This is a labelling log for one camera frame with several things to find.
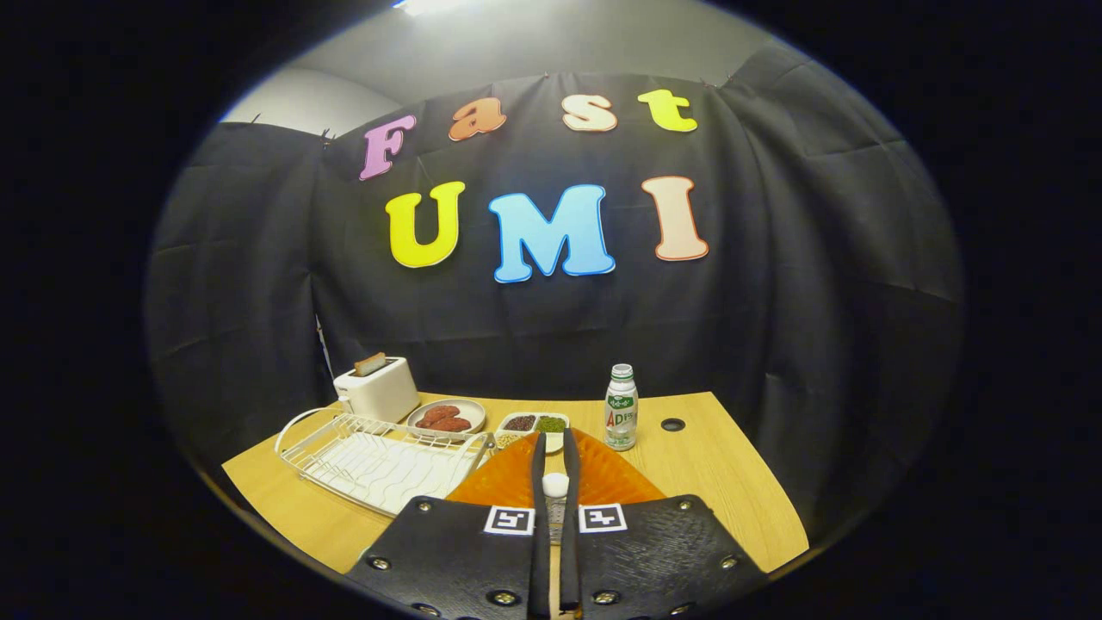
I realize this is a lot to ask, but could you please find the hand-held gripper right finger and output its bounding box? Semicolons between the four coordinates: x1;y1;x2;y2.
560;428;769;620

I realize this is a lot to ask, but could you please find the beige round plate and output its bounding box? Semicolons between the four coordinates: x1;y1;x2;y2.
406;398;487;437

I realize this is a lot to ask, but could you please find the blue checked handle spoon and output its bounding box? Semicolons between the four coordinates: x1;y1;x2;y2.
541;472;572;545

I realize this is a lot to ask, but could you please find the white wire dish rack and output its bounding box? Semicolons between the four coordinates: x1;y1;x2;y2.
275;407;498;518

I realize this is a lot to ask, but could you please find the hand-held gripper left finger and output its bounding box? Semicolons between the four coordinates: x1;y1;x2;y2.
344;431;552;620

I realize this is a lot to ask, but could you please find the black backdrop cloth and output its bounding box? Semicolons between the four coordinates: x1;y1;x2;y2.
145;43;965;552

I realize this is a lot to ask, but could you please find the white green labelled bottle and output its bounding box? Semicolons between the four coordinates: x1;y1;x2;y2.
604;363;640;452

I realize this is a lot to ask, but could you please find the white toaster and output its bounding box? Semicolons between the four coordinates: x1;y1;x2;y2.
333;356;422;424

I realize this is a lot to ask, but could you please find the white sectioned tray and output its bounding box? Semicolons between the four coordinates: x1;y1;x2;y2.
495;412;571;455

